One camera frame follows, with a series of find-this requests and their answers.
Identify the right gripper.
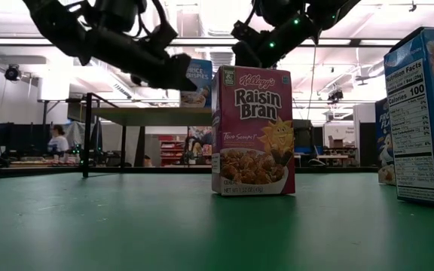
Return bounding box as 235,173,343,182
231,20,278,69

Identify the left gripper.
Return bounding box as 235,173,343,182
124,22,199,93

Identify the Rice Krispies cereal box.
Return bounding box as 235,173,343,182
180,58,213,109
383,26,434,209

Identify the Raisin Bran cereal box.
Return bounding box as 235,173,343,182
210,65,297,197

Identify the Frosted Flakes cereal box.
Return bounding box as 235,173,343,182
374,96,397,186

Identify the floral patterned cloth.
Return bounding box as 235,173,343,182
186,126,213,166

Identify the red storage rack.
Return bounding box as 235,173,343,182
159,135,186,167

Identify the black tapered stand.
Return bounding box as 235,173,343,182
133,126,146,167

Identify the black ceiling spotlight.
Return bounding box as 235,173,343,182
328,88,345,105

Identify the black cabinet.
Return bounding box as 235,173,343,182
294,119,315,155

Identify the white pillar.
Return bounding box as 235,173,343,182
352,103,377,166

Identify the cardboard box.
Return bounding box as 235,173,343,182
328,135,348,149

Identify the wooden work table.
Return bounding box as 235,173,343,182
314,148,359,167

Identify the person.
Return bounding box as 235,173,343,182
47,123,70,163

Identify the black round ceiling fixture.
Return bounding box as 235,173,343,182
4,63,23,82

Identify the black monitor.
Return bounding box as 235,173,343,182
0,122,52,159

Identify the silver ceiling duct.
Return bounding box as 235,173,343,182
200,0,240,72

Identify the wooden shelf with black frame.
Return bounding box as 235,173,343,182
82,92,213,180

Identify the thin hanging cable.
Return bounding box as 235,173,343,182
306,44,318,121

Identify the black overhead frame bar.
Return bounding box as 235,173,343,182
0,36,434,49

